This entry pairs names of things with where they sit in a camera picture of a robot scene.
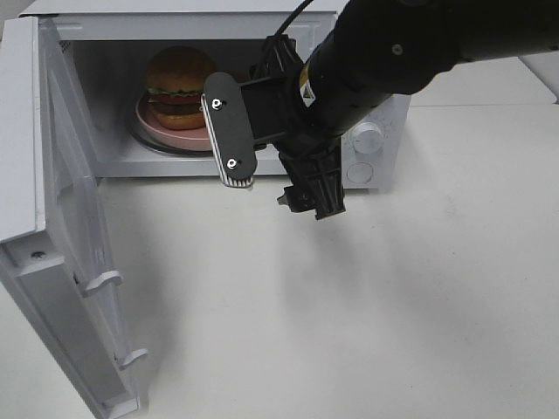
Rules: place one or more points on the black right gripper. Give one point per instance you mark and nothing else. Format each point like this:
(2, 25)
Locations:
(308, 137)

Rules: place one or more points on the white timer knob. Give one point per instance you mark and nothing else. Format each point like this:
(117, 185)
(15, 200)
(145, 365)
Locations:
(367, 138)

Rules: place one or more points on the round white door button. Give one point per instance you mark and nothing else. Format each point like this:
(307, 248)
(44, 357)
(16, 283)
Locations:
(360, 173)

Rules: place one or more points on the pink round plate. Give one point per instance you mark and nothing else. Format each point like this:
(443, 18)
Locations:
(192, 140)

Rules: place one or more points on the burger with lettuce and tomato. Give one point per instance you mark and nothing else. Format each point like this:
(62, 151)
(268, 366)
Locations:
(174, 84)

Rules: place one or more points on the white microwave door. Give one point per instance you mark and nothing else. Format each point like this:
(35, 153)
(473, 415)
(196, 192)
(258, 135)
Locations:
(56, 260)

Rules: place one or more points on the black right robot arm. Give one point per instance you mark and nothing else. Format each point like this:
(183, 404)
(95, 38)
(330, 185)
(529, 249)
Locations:
(377, 49)

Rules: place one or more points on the glass microwave turntable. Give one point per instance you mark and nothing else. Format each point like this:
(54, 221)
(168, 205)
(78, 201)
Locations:
(136, 131)

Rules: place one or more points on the white microwave oven body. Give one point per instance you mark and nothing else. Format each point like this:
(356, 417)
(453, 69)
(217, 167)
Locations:
(106, 46)

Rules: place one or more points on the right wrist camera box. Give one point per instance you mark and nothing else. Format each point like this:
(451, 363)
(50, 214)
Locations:
(230, 130)

